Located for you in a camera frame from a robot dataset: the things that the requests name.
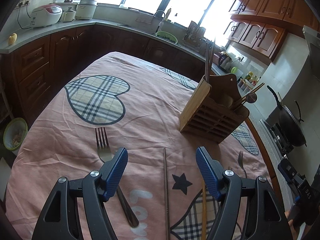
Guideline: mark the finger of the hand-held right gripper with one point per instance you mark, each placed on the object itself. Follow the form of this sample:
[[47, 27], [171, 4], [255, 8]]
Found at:
[[285, 167]]

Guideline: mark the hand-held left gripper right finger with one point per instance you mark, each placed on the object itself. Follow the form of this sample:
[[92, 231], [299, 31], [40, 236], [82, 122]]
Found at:
[[207, 172]]

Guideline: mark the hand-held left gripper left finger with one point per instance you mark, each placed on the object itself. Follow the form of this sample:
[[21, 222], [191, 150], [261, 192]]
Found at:
[[116, 172]]

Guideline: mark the steel fork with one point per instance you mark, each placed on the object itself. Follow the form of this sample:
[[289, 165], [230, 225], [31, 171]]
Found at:
[[102, 142], [241, 160]]

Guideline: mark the light wooden chopstick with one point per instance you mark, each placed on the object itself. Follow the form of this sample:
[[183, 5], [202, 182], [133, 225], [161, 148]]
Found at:
[[204, 212]]

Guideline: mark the metal chopstick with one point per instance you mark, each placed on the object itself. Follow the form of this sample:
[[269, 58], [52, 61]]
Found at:
[[166, 192], [206, 60], [212, 55]]

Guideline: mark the wooden utensil holder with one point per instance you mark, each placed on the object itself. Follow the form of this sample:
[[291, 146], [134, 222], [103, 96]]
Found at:
[[207, 120]]

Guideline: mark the steel spoon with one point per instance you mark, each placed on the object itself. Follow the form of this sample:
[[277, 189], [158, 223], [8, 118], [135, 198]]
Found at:
[[252, 97]]

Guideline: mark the brown wooden chopstick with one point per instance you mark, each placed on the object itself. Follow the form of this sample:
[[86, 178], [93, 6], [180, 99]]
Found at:
[[257, 87], [254, 90]]

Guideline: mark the person's right hand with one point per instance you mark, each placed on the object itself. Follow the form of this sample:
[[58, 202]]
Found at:
[[290, 218]]

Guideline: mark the gas stove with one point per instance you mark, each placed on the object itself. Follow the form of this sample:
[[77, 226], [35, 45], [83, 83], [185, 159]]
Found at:
[[280, 135]]

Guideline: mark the black wok with lid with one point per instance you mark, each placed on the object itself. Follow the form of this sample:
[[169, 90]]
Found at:
[[291, 120]]

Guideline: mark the pink heart-print tablecloth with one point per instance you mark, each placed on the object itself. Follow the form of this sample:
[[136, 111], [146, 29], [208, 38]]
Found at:
[[150, 105]]

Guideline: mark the spice jars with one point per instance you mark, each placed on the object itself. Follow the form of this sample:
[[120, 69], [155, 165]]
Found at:
[[246, 83]]

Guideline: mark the green mug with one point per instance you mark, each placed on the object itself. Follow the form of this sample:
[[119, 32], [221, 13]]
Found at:
[[234, 69]]

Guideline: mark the green bowl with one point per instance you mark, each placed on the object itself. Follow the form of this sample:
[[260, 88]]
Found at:
[[15, 133]]

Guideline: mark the electric kettle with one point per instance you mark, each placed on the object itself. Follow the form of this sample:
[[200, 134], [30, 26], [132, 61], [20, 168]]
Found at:
[[223, 60]]

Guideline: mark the range hood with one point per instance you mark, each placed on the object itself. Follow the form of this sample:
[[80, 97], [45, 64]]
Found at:
[[312, 50]]

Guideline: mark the dish rack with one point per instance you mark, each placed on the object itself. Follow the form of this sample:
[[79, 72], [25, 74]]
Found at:
[[196, 35]]

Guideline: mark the green wash basin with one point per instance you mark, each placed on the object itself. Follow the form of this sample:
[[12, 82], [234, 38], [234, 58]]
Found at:
[[166, 37]]

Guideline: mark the steel kitchen faucet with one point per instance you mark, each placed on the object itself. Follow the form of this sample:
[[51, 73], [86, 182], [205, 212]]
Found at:
[[161, 25]]

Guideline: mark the wooden upper cabinets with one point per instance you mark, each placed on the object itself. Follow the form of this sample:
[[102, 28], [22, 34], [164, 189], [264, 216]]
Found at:
[[265, 12]]

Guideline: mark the small white pot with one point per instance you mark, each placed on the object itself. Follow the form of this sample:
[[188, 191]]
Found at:
[[68, 13]]

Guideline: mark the large white cooker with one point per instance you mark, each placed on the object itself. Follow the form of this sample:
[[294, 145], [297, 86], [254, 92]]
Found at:
[[86, 8]]

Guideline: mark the yellow fruit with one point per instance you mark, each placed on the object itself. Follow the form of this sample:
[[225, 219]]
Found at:
[[12, 38]]

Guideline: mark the white and pink rice cooker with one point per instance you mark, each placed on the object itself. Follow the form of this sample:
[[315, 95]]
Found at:
[[46, 15]]

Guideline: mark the wall power outlet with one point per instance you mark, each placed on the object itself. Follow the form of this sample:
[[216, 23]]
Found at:
[[25, 2]]

